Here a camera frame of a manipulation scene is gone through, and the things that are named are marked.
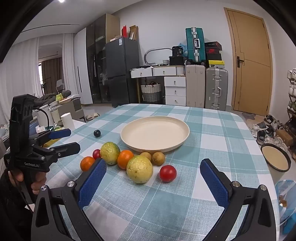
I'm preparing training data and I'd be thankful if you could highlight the brown curtain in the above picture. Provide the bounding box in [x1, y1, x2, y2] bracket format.
[41, 57, 63, 94]

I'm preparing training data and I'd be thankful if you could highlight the orange tangerine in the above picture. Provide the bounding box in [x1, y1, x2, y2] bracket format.
[117, 150, 135, 170]
[80, 156, 96, 172]

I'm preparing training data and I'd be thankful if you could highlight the person's left hand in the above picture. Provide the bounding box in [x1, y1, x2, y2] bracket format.
[8, 170, 47, 194]

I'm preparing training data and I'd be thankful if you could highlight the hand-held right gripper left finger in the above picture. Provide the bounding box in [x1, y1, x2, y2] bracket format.
[31, 158, 108, 241]

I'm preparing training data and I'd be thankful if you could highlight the white cylinder container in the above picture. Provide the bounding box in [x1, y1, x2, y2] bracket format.
[61, 112, 75, 131]

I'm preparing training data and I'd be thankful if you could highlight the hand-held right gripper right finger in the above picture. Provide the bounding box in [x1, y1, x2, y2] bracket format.
[200, 159, 278, 241]

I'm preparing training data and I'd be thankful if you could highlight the white wardrobe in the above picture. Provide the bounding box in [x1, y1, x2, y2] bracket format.
[73, 27, 93, 105]

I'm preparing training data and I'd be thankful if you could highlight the teal checked tablecloth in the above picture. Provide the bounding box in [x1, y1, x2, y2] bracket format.
[50, 103, 281, 241]

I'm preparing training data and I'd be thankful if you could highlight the light blue plastic bag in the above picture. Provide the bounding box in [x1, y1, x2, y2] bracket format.
[275, 180, 296, 230]

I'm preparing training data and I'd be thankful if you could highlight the beige suitcase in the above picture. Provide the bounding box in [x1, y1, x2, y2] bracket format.
[186, 65, 206, 108]

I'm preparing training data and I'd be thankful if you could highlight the black cable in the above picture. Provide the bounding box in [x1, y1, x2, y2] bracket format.
[33, 108, 50, 130]

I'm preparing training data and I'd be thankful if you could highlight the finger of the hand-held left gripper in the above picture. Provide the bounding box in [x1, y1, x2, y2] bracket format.
[29, 128, 72, 147]
[32, 142, 80, 163]

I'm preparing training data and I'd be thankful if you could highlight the white bin black rim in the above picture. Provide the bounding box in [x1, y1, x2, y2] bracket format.
[260, 143, 291, 186]

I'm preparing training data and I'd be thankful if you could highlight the large red tomato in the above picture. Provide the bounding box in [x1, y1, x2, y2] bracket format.
[159, 165, 177, 182]

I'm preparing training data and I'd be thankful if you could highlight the shoe rack with shoes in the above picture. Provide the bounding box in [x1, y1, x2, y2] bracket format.
[285, 68, 296, 160]

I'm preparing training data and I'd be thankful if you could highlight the woven basket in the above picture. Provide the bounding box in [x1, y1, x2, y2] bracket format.
[141, 82, 162, 102]

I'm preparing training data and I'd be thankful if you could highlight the dark glass wardrobe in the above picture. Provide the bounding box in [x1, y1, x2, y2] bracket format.
[86, 13, 121, 104]

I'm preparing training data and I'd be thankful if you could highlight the small yellow-green guava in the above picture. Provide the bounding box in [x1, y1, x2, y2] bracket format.
[100, 142, 121, 165]

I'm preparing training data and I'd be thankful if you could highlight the silver suitcase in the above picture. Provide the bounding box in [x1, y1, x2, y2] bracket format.
[205, 68, 228, 111]

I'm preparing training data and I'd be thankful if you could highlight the person's left forearm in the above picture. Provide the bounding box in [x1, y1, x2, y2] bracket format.
[0, 171, 35, 241]

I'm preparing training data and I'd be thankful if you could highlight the white curtain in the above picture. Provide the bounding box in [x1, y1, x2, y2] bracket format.
[0, 37, 40, 126]

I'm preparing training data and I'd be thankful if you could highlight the cardboard box on fridge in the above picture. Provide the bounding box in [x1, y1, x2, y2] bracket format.
[129, 25, 139, 41]

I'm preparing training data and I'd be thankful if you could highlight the curved metal frame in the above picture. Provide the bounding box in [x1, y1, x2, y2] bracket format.
[144, 48, 173, 65]

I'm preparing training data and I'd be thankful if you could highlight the white desk with drawers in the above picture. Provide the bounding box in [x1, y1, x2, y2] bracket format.
[129, 65, 186, 106]

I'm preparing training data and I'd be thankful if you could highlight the cream round plate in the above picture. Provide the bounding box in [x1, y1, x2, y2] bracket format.
[120, 116, 190, 153]

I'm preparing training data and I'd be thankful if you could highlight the black storage box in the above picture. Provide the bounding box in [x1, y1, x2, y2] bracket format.
[169, 56, 185, 66]

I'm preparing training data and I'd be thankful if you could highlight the dark grey fridge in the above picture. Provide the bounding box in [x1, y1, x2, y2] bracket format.
[105, 37, 140, 107]

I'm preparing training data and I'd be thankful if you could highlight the brown cardboard box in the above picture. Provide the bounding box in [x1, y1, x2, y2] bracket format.
[276, 129, 294, 147]

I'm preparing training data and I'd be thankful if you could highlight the black red shoe box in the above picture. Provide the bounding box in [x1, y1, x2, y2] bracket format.
[205, 41, 223, 52]

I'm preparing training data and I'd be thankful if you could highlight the teal suitcase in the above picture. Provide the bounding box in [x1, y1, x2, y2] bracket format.
[185, 27, 205, 65]

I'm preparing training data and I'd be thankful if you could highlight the wooden door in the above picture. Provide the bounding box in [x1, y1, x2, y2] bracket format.
[224, 7, 273, 116]

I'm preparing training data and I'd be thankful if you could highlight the large yellow-green guava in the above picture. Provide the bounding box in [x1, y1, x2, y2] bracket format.
[126, 155, 154, 184]

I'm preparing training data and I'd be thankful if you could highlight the pile of shoes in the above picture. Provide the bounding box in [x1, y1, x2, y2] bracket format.
[251, 115, 288, 151]

